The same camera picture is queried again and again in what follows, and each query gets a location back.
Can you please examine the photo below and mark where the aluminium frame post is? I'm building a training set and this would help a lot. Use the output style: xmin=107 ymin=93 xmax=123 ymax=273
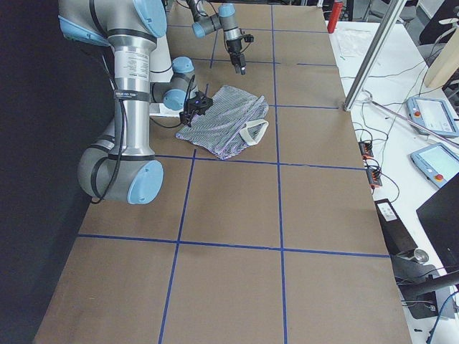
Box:
xmin=344 ymin=0 xmax=407 ymax=112

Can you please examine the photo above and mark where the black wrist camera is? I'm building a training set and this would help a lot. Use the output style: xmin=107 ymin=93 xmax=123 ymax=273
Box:
xmin=242 ymin=33 xmax=255 ymax=44

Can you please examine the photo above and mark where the black monitor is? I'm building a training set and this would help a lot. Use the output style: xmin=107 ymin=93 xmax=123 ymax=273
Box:
xmin=416 ymin=176 xmax=458 ymax=265

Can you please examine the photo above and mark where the lower teach pendant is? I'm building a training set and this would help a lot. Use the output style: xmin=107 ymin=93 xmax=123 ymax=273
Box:
xmin=410 ymin=143 xmax=458 ymax=188

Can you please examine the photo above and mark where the red cylinder bottle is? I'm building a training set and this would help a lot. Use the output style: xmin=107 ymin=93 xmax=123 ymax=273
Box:
xmin=327 ymin=0 xmax=344 ymax=34

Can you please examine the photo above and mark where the upper teach pendant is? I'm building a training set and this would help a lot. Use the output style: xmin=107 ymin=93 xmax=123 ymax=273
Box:
xmin=407 ymin=97 xmax=458 ymax=138

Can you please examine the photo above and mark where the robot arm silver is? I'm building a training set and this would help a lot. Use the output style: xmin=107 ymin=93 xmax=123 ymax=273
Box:
xmin=186 ymin=1 xmax=254 ymax=75
xmin=59 ymin=1 xmax=213 ymax=204

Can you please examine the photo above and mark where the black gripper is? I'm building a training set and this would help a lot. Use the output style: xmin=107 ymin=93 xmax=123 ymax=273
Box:
xmin=179 ymin=91 xmax=213 ymax=127
xmin=225 ymin=30 xmax=246 ymax=75

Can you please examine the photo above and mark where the orange black connector strip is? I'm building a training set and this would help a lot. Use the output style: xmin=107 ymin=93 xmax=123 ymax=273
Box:
xmin=358 ymin=140 xmax=382 ymax=190

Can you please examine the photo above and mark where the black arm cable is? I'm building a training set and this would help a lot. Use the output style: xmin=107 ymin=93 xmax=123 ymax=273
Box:
xmin=89 ymin=53 xmax=212 ymax=206

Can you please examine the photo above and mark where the striped polo shirt white collar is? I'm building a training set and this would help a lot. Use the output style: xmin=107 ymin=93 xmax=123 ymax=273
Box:
xmin=176 ymin=85 xmax=269 ymax=160

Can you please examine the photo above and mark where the black rectangular box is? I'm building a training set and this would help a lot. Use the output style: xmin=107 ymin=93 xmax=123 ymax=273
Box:
xmin=374 ymin=199 xmax=417 ymax=255

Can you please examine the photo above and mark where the teach pendant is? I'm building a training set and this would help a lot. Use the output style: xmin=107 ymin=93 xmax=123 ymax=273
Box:
xmin=407 ymin=97 xmax=458 ymax=138
xmin=410 ymin=143 xmax=458 ymax=188

